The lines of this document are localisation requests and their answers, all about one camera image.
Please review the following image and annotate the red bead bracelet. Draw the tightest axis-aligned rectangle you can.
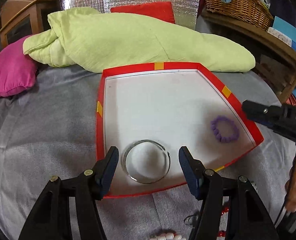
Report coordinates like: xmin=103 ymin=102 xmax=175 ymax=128
xmin=216 ymin=200 xmax=231 ymax=238

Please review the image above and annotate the purple bead bracelet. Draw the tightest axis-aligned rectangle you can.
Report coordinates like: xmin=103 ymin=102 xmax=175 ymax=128
xmin=210 ymin=115 xmax=240 ymax=144

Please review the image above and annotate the white bead bracelet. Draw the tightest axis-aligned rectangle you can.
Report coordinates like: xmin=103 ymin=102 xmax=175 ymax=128
xmin=149 ymin=232 xmax=184 ymax=240

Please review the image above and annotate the silver metal bangle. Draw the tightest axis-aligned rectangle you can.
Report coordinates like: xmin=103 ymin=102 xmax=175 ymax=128
xmin=121 ymin=139 xmax=171 ymax=184

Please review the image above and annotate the red jewelry box tray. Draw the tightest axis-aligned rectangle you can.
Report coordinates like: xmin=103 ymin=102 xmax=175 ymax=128
xmin=96 ymin=62 xmax=264 ymax=198

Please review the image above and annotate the wooden shelf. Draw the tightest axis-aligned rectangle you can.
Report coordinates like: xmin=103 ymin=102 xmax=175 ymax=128
xmin=201 ymin=9 xmax=296 ymax=103

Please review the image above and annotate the wicker basket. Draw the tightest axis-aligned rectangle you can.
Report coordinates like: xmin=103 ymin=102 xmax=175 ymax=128
xmin=205 ymin=0 xmax=273 ymax=30

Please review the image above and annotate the magenta pillow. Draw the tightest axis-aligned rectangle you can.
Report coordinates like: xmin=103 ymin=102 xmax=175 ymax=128
xmin=0 ymin=36 xmax=38 ymax=98

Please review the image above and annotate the red pillow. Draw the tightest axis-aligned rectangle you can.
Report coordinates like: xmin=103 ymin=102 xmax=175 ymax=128
xmin=110 ymin=2 xmax=176 ymax=24

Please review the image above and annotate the light green folded blanket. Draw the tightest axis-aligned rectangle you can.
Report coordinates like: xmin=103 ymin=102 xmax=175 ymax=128
xmin=23 ymin=7 xmax=255 ymax=73

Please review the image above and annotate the wooden cabinet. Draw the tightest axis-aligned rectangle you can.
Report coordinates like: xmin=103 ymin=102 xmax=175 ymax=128
xmin=0 ymin=0 xmax=59 ymax=48

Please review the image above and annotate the black cable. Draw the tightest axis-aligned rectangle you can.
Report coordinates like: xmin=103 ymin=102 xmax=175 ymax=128
xmin=273 ymin=142 xmax=296 ymax=228

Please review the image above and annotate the small silver ring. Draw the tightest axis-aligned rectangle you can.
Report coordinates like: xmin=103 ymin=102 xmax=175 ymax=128
xmin=184 ymin=213 xmax=201 ymax=227

